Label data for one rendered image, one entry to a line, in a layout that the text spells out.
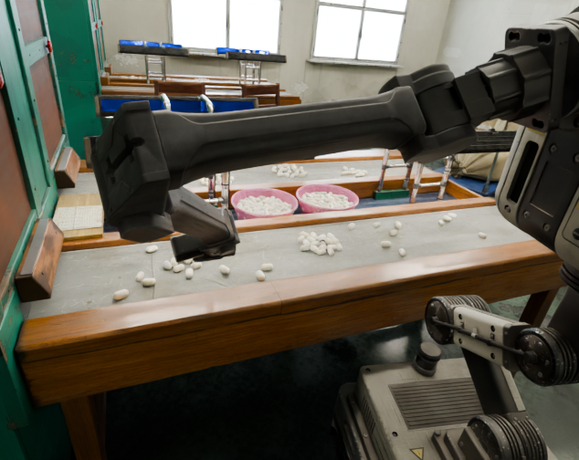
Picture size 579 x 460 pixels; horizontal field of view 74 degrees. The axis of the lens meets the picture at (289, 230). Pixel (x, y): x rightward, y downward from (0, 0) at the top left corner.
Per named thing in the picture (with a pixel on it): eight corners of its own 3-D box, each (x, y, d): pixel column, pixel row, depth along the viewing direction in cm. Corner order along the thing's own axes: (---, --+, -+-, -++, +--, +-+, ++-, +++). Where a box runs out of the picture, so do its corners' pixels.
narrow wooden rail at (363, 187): (444, 194, 209) (449, 175, 204) (62, 228, 144) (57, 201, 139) (436, 191, 213) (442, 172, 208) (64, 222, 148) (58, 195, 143)
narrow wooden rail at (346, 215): (490, 222, 183) (499, 200, 177) (50, 277, 118) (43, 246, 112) (482, 216, 187) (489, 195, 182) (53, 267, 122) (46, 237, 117)
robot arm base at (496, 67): (559, 130, 48) (570, 25, 42) (498, 151, 48) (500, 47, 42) (512, 115, 55) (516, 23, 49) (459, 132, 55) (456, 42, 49)
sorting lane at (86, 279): (555, 241, 155) (557, 236, 154) (27, 328, 90) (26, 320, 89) (496, 209, 180) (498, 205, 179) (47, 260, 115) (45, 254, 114)
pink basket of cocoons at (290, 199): (309, 225, 159) (311, 204, 154) (257, 244, 142) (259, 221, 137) (268, 203, 175) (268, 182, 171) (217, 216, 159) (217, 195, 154)
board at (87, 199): (102, 236, 120) (102, 234, 120) (47, 242, 115) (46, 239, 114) (105, 195, 147) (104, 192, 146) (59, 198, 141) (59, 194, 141)
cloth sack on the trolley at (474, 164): (529, 182, 381) (543, 145, 363) (471, 187, 355) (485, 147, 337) (485, 164, 426) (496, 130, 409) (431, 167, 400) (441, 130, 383)
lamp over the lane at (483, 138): (538, 151, 152) (545, 132, 149) (409, 156, 130) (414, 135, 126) (521, 145, 158) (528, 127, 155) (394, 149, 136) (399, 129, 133)
